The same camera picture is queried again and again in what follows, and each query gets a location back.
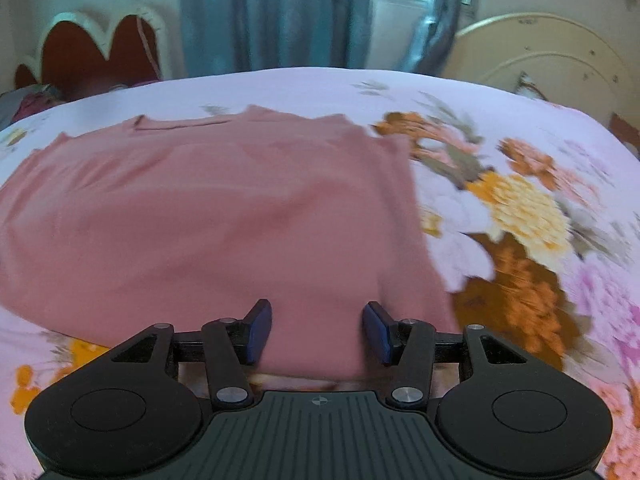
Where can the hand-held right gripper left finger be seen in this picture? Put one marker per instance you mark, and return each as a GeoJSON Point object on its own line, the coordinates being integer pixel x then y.
{"type": "Point", "coordinates": [257, 332]}

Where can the pile of clothes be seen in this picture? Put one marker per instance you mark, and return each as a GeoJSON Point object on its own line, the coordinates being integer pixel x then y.
{"type": "Point", "coordinates": [27, 107]}

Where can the red scalloped headboard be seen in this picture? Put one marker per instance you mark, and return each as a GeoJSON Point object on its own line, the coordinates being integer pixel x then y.
{"type": "Point", "coordinates": [85, 55]}

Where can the orange patterned pillow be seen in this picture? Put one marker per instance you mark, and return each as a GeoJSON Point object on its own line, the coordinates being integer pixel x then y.
{"type": "Point", "coordinates": [627, 132]}

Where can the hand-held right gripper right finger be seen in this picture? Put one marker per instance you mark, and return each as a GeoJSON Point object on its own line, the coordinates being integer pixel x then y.
{"type": "Point", "coordinates": [377, 332]}

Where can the small floral pillow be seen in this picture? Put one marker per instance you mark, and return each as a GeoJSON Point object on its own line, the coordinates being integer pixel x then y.
{"type": "Point", "coordinates": [530, 87]}

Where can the cream arched headboard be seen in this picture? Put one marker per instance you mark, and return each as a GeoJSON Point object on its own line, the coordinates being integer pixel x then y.
{"type": "Point", "coordinates": [540, 55]}

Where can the pink long-sleeve sweatshirt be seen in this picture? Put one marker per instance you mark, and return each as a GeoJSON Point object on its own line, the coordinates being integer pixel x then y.
{"type": "Point", "coordinates": [215, 210]}

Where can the floral bed sheet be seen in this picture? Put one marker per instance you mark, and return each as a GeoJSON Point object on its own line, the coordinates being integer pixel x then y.
{"type": "Point", "coordinates": [525, 210]}

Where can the wide blue curtain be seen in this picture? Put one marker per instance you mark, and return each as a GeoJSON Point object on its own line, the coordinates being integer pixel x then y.
{"type": "Point", "coordinates": [270, 15]}

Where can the tied blue curtain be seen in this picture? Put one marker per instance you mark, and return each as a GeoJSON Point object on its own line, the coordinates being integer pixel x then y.
{"type": "Point", "coordinates": [440, 25]}

